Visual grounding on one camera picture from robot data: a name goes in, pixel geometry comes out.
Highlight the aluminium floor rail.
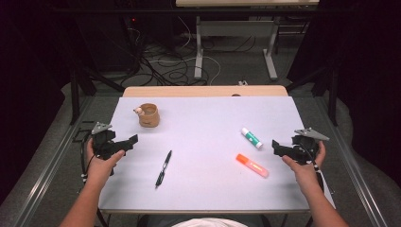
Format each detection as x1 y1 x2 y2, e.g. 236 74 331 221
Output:
12 96 96 227
315 96 390 227

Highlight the black metal stand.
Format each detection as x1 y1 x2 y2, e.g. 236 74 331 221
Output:
286 64 340 127
69 67 126 126

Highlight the black computer tower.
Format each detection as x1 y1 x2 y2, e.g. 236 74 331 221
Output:
121 14 143 76

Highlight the person's right hand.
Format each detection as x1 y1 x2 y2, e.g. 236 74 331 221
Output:
281 140 326 190

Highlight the brown pen holder cup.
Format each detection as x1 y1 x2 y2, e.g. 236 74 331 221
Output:
132 102 161 129

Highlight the black horizontal bar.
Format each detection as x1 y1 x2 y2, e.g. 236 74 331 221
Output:
53 8 348 15

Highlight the tangle of black floor cables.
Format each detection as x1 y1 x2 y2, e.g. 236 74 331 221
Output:
126 27 211 88

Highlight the long white floor cable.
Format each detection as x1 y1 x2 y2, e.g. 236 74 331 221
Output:
148 56 222 86

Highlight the black curtain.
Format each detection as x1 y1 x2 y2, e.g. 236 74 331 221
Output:
288 0 401 187
0 0 74 204

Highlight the white desk with metal legs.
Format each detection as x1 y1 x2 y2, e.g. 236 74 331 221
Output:
175 0 320 80

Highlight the white and green glue stick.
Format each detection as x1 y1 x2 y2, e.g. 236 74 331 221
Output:
240 127 264 150

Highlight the black pen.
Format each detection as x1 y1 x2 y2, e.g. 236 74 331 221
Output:
154 149 173 190

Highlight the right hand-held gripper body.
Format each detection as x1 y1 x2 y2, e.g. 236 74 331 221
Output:
283 127 330 166

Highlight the hand-held gripper cable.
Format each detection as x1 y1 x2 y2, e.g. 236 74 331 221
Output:
311 160 326 194
79 138 96 184

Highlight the person's left hand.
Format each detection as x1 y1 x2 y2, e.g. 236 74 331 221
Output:
85 138 126 183

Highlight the person's white shirt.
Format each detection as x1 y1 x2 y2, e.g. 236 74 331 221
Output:
171 217 249 227

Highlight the white table mat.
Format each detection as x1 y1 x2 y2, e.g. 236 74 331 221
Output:
98 96 337 212

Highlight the right hand-held gripper cable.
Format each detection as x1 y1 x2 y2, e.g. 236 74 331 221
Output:
311 160 326 194

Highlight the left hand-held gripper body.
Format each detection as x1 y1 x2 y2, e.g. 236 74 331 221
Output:
91 122 129 160

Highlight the orange highlighter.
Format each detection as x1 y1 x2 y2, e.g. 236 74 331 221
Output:
235 153 270 179

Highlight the light wooden table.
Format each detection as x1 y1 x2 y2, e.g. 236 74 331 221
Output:
98 84 337 216

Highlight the left hand-held gripper cable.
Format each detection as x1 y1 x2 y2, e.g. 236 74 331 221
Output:
79 138 96 184

